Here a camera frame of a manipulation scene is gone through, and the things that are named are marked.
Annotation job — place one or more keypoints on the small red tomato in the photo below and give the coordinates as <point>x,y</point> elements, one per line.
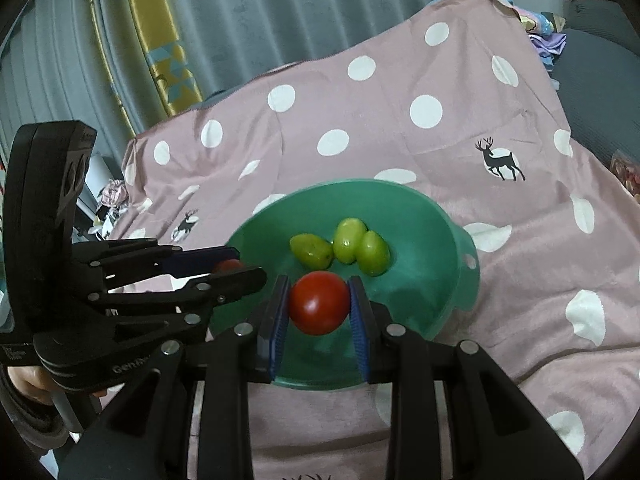
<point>228,265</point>

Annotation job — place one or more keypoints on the green fruit left in bowl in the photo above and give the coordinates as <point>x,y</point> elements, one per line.
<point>311,251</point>

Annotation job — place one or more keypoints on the green fruit in bowl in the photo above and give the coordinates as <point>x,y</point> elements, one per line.
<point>311,251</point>
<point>347,237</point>
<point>373,254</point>

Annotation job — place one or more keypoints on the grey sofa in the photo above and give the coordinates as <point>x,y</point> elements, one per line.
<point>598,74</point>

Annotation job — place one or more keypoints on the green plastic bowl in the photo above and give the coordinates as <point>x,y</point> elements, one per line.
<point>409,254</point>

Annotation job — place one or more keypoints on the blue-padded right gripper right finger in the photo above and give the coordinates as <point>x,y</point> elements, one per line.
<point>495,432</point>

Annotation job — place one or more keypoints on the white cylinder lamp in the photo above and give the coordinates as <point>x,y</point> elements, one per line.
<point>96,180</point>

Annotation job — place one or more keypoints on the crumpled floral cloth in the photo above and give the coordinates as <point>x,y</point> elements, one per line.
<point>113,202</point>

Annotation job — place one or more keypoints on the large red tomato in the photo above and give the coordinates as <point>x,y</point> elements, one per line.
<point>318,303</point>

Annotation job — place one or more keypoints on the green fruit right in bowl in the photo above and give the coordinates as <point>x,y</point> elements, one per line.
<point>373,254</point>

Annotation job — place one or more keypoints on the grey pleated curtain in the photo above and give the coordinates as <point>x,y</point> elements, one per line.
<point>82,60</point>

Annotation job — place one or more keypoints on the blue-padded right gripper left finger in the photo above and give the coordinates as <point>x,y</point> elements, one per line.
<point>249,351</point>

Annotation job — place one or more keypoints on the pink polka dot cloth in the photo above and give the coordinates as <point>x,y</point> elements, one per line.
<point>453,104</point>

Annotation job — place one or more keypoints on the green fruit middle in bowl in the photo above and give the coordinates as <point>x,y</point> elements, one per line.
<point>347,237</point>

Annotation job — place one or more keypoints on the grey sleeve forearm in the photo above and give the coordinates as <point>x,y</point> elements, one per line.
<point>40,426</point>

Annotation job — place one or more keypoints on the yellow patterned curtain strip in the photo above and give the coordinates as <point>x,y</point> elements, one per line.
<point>165,55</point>

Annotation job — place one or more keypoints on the colourful folded clothes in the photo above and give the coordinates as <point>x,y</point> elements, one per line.
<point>546,33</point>

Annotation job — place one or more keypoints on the person's left hand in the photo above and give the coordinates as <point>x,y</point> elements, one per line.
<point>34,383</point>

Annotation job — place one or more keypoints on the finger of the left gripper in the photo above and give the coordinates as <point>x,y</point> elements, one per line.
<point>141,261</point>
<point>210,290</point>

